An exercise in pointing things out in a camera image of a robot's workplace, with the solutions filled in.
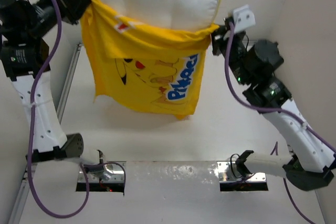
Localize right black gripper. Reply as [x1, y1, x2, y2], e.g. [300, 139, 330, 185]
[209, 20, 250, 84]

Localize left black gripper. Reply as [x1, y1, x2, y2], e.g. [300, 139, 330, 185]
[22, 0, 88, 39]

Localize yellow pillowcase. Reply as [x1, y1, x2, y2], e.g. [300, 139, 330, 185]
[80, 0, 218, 119]

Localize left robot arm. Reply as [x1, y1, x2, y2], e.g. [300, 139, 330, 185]
[1, 0, 103, 172]

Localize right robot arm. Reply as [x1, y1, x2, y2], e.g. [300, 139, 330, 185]
[211, 23, 335, 191]

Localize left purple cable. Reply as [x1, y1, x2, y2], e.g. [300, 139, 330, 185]
[27, 0, 127, 219]

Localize purple cable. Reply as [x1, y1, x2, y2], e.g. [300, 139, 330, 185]
[224, 22, 336, 224]
[27, 0, 127, 219]

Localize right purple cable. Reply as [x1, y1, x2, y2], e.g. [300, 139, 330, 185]
[224, 22, 336, 224]

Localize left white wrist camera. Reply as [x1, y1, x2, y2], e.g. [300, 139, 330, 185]
[229, 5, 256, 34]

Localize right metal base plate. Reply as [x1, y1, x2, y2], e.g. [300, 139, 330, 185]
[217, 160, 267, 183]

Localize metal base plate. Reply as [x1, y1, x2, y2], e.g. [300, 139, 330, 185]
[217, 160, 267, 183]
[84, 161, 126, 184]

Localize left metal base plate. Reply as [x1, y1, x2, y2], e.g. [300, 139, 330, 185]
[84, 161, 126, 184]

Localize aluminium table frame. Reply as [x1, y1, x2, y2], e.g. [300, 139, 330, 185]
[7, 40, 336, 224]

